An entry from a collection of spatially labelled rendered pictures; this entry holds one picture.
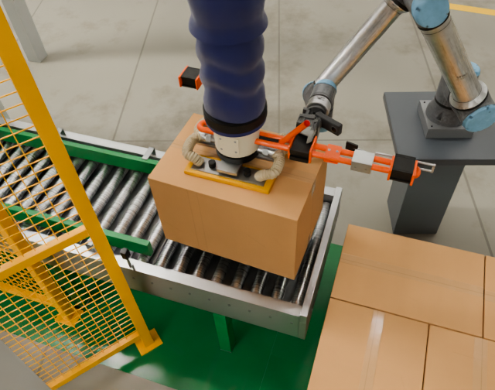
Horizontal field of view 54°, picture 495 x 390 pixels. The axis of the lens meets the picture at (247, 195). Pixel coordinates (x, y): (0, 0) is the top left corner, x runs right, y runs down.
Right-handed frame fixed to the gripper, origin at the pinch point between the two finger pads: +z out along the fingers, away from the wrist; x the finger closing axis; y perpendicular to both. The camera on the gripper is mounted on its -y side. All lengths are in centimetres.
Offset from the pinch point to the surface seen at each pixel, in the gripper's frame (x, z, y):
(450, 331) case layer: -61, 22, -65
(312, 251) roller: -61, 2, -5
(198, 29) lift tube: 47, 9, 33
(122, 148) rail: -56, -30, 106
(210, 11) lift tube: 54, 11, 27
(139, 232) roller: -61, 14, 75
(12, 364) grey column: -4, 98, 57
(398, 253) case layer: -61, -9, -41
